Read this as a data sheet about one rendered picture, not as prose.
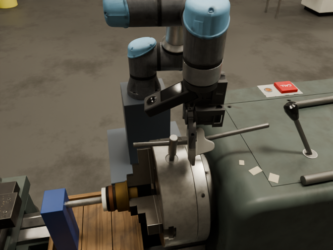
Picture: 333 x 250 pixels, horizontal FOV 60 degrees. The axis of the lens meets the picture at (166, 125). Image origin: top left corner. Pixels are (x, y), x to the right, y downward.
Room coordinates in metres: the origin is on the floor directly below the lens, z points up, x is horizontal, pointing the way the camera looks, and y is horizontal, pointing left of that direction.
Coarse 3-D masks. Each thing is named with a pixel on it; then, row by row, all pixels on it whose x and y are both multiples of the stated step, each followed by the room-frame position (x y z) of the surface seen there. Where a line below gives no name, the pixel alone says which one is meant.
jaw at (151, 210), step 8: (136, 200) 0.51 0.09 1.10; (144, 200) 0.51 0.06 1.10; (152, 200) 0.51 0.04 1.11; (136, 208) 0.49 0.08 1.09; (144, 208) 0.48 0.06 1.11; (152, 208) 0.48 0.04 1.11; (144, 216) 0.47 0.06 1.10; (152, 216) 0.45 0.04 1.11; (160, 216) 0.45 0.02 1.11; (152, 224) 0.43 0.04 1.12; (160, 224) 0.43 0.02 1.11; (152, 232) 0.42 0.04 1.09; (160, 232) 0.43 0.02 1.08; (168, 232) 0.42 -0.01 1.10
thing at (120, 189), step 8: (120, 184) 0.56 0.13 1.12; (112, 192) 0.53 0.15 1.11; (120, 192) 0.53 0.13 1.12; (128, 192) 0.54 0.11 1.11; (136, 192) 0.54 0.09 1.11; (112, 200) 0.51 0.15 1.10; (120, 200) 0.51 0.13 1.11; (128, 200) 0.51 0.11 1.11; (112, 208) 0.50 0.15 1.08; (120, 208) 0.50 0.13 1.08; (128, 208) 0.50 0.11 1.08
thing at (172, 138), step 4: (172, 136) 0.54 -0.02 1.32; (176, 136) 0.54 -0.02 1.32; (172, 140) 0.53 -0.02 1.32; (176, 140) 0.53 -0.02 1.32; (172, 144) 0.53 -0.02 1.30; (176, 144) 0.53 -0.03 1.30; (168, 148) 0.54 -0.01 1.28; (172, 148) 0.53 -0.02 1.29; (176, 148) 0.53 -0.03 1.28; (168, 152) 0.54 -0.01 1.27; (172, 152) 0.53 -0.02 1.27; (172, 156) 0.54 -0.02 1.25; (172, 160) 0.54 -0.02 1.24
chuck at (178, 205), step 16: (160, 160) 0.54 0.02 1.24; (160, 176) 0.50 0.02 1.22; (176, 176) 0.50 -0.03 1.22; (192, 176) 0.50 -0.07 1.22; (160, 192) 0.46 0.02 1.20; (176, 192) 0.47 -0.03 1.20; (192, 192) 0.47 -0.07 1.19; (160, 208) 0.46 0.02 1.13; (176, 208) 0.44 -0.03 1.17; (192, 208) 0.44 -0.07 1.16; (176, 224) 0.42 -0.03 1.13; (192, 224) 0.43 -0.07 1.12; (176, 240) 0.41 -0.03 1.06; (192, 240) 0.43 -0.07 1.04
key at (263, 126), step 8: (248, 128) 0.55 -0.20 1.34; (256, 128) 0.55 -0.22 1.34; (208, 136) 0.55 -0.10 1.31; (216, 136) 0.54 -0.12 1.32; (224, 136) 0.54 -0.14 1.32; (136, 144) 0.53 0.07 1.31; (144, 144) 0.53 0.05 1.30; (152, 144) 0.53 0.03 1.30; (160, 144) 0.53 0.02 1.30; (168, 144) 0.53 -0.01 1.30; (184, 144) 0.54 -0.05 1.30
